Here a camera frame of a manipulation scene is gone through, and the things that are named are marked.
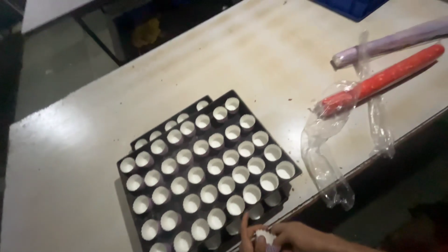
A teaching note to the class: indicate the person's left hand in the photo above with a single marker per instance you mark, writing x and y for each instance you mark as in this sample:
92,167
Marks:
246,239

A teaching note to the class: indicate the person's right hand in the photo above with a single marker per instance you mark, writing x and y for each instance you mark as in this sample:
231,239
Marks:
304,239

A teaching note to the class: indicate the person's left fingers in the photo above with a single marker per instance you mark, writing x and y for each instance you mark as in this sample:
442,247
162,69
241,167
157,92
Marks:
245,224

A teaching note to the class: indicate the person's right fingers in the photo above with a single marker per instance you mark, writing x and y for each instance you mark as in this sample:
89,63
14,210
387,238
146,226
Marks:
281,232

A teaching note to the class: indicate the small purple-sided white cup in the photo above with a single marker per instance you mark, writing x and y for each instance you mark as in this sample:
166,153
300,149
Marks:
266,236

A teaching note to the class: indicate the rows of white cups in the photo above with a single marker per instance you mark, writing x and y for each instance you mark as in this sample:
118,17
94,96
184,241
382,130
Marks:
215,166
170,125

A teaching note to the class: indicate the black cup tray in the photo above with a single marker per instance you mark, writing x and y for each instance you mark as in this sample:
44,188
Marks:
205,158
164,119

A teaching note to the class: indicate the red cup stack in plastic sleeve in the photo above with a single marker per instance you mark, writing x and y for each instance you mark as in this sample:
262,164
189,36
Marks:
385,77

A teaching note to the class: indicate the yellow object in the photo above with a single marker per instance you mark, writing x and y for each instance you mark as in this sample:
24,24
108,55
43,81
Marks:
146,33

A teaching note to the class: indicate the purple cup stack in plastic sleeve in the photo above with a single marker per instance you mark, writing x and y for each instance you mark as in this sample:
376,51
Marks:
392,43

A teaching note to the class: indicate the blue plastic crate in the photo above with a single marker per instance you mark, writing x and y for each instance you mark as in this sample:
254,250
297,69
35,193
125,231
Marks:
350,7

